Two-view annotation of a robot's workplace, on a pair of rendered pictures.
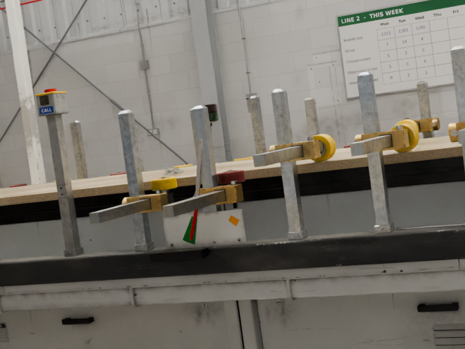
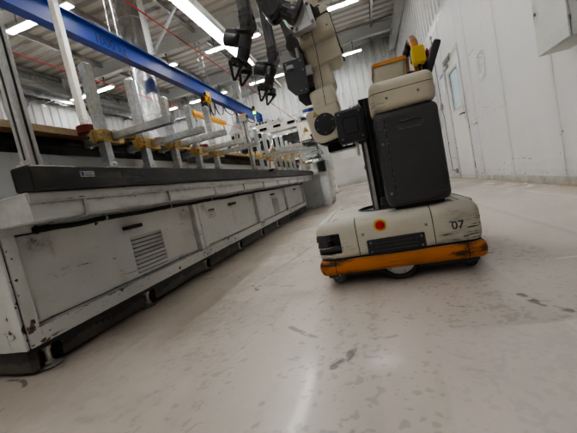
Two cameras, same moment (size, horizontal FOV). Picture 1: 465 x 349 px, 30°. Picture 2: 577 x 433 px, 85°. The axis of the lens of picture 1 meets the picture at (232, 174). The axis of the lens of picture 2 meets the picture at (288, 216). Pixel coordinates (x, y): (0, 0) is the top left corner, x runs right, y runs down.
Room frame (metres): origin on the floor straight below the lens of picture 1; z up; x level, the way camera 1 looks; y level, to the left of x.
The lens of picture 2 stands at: (2.99, 3.56, 0.46)
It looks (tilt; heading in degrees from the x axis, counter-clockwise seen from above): 5 degrees down; 261
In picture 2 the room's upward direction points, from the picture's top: 12 degrees counter-clockwise
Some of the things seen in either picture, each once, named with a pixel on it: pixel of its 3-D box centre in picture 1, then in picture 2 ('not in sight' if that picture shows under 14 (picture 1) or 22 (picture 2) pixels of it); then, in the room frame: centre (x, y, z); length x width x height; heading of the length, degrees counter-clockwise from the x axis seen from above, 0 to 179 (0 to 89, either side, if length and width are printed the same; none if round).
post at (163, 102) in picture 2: not in sight; (172, 139); (3.26, 1.66, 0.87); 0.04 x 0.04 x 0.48; 66
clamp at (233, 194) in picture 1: (219, 194); not in sight; (2.53, 0.05, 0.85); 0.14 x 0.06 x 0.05; 66
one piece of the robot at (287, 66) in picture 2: not in sight; (302, 78); (2.53, 1.95, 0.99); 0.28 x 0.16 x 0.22; 66
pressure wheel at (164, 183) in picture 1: (165, 194); not in sight; (2.72, 0.22, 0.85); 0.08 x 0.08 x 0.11
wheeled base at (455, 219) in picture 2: not in sight; (391, 228); (2.26, 2.07, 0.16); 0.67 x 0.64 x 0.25; 156
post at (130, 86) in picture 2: not in sight; (140, 128); (3.36, 1.89, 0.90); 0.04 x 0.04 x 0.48; 66
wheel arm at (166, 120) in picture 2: not in sight; (128, 132); (3.36, 2.12, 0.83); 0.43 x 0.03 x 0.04; 156
